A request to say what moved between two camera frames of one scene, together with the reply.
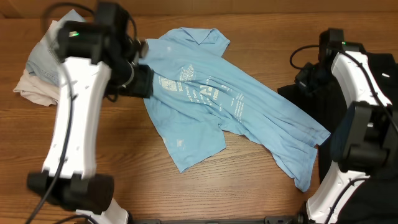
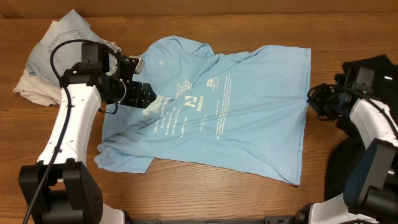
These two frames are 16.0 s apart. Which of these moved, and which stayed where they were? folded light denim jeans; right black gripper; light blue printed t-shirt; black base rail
Moved: right black gripper; light blue printed t-shirt
Stayed: black base rail; folded light denim jeans
